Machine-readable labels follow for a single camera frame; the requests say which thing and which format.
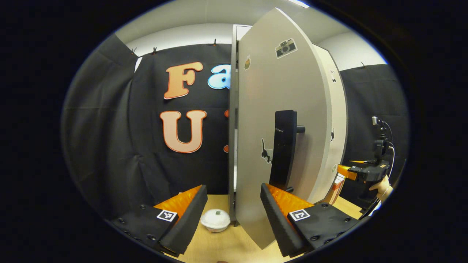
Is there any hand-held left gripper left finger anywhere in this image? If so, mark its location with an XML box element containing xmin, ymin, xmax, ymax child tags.
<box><xmin>110</xmin><ymin>184</ymin><xmax>208</xmax><ymax>256</ymax></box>

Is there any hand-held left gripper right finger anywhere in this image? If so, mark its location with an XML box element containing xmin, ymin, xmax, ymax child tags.
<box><xmin>260</xmin><ymin>183</ymin><xmax>361</xmax><ymax>257</ymax></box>

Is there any white shoe cabinet door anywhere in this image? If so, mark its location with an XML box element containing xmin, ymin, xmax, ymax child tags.
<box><xmin>236</xmin><ymin>7</ymin><xmax>329</xmax><ymax>250</ymax></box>
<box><xmin>313</xmin><ymin>44</ymin><xmax>348</xmax><ymax>203</ymax></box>

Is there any white shoe cabinet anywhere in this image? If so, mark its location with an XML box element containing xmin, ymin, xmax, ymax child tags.
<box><xmin>227</xmin><ymin>24</ymin><xmax>253</xmax><ymax>225</ymax></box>

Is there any white lidded bowl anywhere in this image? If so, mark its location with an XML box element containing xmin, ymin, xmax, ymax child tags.
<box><xmin>200</xmin><ymin>209</ymin><xmax>231</xmax><ymax>233</ymax></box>

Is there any black backdrop cloth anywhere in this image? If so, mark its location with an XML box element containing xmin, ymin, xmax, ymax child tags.
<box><xmin>60</xmin><ymin>33</ymin><xmax>234</xmax><ymax>220</ymax></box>
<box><xmin>338</xmin><ymin>64</ymin><xmax>409</xmax><ymax>205</ymax></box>

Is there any thin gripper cable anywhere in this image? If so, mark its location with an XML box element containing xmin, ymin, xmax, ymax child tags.
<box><xmin>382</xmin><ymin>121</ymin><xmax>396</xmax><ymax>179</ymax></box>

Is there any black door handle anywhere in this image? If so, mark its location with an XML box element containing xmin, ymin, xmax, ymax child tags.
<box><xmin>269</xmin><ymin>110</ymin><xmax>306</xmax><ymax>193</ymax></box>

